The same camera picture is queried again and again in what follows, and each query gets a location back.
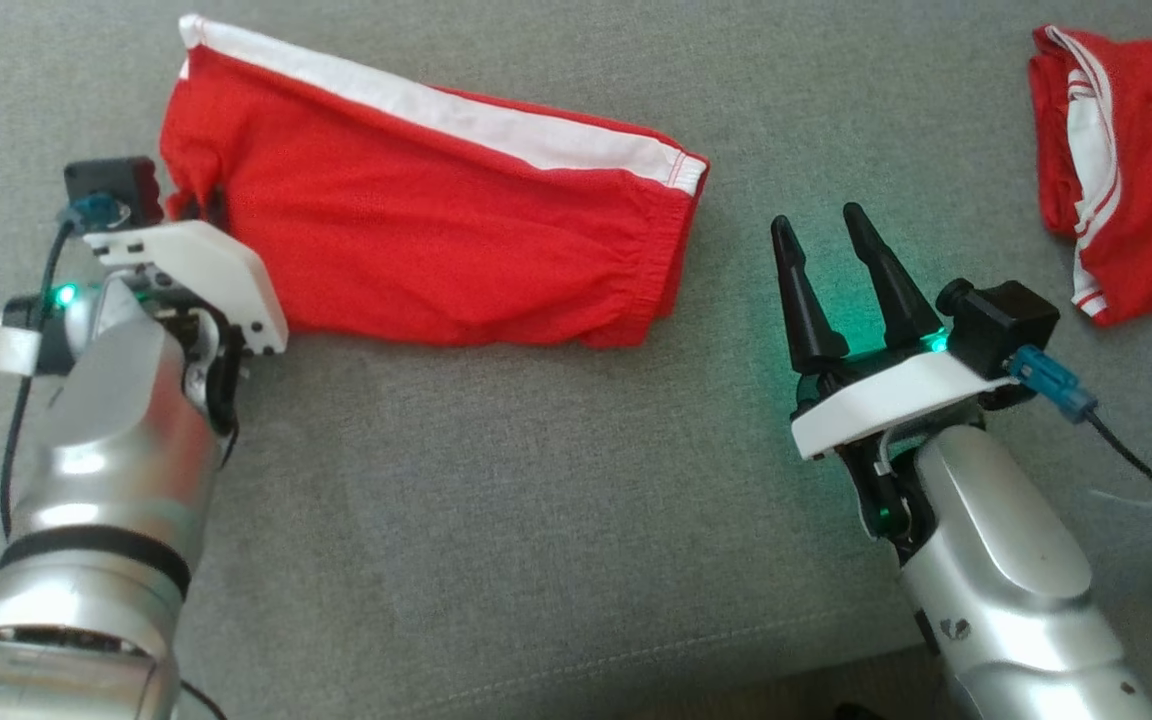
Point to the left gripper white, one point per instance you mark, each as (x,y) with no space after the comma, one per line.
(206,275)

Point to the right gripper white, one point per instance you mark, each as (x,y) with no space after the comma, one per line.
(896,400)

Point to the red shorts with white stripes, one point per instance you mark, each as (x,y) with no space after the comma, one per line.
(416,220)

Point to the red Bulls basketball jersey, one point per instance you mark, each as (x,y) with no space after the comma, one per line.
(1146,170)

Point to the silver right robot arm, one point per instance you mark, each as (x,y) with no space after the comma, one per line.
(1006,580)

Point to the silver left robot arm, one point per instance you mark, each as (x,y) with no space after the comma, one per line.
(106,480)

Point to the grey sofa seat cushion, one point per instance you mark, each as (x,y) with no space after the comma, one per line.
(536,500)

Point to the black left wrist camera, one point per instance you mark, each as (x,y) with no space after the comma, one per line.
(114,185)

